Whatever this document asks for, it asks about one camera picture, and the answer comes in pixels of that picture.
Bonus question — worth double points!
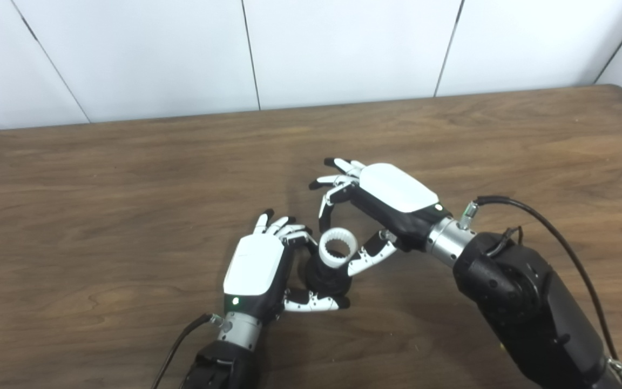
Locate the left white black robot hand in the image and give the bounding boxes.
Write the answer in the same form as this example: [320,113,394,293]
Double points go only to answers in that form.
[223,209,351,325]

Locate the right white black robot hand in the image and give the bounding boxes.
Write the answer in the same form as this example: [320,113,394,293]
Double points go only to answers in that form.
[309,157,451,278]

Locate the white plastic ring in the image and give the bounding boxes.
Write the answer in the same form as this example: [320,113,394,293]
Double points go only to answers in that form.
[319,227,356,270]

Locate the round black plastic part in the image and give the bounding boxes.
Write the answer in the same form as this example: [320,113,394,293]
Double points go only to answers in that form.
[305,254,351,298]

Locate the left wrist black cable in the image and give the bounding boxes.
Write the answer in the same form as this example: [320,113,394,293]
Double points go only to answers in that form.
[150,313,232,389]

